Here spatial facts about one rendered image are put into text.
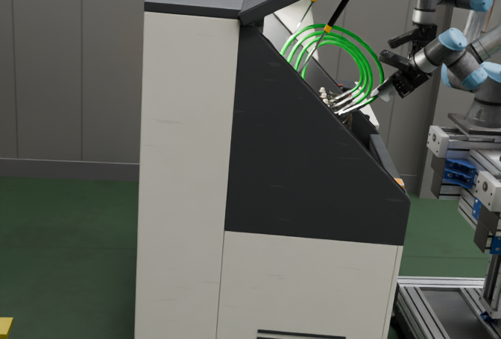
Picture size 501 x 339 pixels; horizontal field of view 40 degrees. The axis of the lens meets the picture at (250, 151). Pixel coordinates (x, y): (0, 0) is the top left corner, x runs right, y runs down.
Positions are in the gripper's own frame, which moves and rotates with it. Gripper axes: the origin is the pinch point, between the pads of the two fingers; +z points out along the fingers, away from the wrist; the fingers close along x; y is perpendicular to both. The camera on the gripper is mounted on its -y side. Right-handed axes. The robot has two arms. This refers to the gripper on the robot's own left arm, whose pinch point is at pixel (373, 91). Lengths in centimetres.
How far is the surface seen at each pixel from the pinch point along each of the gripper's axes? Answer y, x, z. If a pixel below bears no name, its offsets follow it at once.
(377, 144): 19.0, 21.5, 28.4
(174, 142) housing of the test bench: -28, -55, 31
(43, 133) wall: -100, 54, 245
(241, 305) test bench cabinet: 27, -55, 58
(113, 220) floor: -28, 29, 210
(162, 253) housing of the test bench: -4, -65, 60
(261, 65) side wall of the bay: -28.9, -37.5, -0.2
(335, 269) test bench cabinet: 37, -37, 31
